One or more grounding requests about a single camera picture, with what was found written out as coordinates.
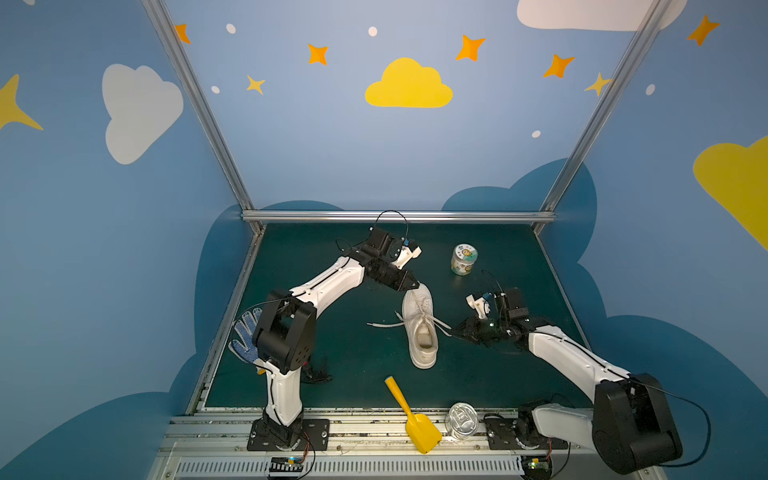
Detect white sneaker shoe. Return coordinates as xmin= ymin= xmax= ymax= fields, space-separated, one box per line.
xmin=405 ymin=284 xmax=439 ymax=370

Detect white shoelace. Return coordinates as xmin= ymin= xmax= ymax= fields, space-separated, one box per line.
xmin=367 ymin=288 xmax=452 ymax=337

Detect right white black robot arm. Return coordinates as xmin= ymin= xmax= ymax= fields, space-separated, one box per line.
xmin=453 ymin=279 xmax=713 ymax=474

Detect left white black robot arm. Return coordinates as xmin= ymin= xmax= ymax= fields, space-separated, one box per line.
xmin=251 ymin=225 xmax=421 ymax=446

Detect green white tin can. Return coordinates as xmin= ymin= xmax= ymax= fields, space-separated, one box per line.
xmin=451 ymin=243 xmax=478 ymax=276

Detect yellow plastic toy shovel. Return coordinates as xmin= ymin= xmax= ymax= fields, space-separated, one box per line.
xmin=385 ymin=376 xmax=442 ymax=454

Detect right small circuit board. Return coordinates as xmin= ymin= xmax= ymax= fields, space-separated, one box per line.
xmin=521 ymin=456 xmax=553 ymax=480

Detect small circuit board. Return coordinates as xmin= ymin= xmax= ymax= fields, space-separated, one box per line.
xmin=521 ymin=456 xmax=553 ymax=480
xmin=266 ymin=456 xmax=305 ymax=478

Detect left small circuit board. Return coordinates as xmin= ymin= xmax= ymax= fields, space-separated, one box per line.
xmin=266 ymin=456 xmax=305 ymax=478

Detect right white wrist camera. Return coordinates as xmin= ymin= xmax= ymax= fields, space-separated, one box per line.
xmin=466 ymin=293 xmax=494 ymax=320

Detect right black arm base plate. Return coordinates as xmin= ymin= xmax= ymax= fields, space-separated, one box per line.
xmin=482 ymin=413 xmax=568 ymax=451

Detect aluminium frame back rail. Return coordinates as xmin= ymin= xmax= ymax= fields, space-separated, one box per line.
xmin=241 ymin=210 xmax=556 ymax=224

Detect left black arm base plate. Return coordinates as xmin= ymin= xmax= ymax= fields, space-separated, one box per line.
xmin=246 ymin=416 xmax=330 ymax=452

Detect aluminium front rail base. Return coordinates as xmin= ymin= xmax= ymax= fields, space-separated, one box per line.
xmin=146 ymin=407 xmax=667 ymax=480

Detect aluminium frame left post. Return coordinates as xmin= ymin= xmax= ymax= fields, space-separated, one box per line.
xmin=141 ymin=0 xmax=253 ymax=213

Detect aluminium frame post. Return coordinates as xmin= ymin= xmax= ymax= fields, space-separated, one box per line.
xmin=141 ymin=0 xmax=253 ymax=213
xmin=532 ymin=0 xmax=673 ymax=236

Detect aluminium frame right post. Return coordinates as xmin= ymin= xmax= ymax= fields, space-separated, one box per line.
xmin=532 ymin=0 xmax=673 ymax=236

